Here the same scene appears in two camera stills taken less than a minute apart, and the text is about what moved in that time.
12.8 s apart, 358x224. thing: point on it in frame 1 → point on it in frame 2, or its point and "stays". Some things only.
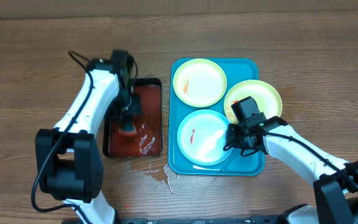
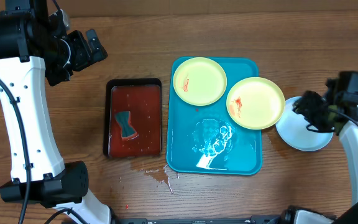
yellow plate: x=199 y=83 stays
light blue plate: x=201 y=137 → x=292 y=129
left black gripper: x=137 y=108 → x=74 y=45
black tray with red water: x=147 y=141 stays
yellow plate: x=266 y=95 stays
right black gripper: x=236 y=131 → x=307 y=108
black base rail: x=254 y=219 stays
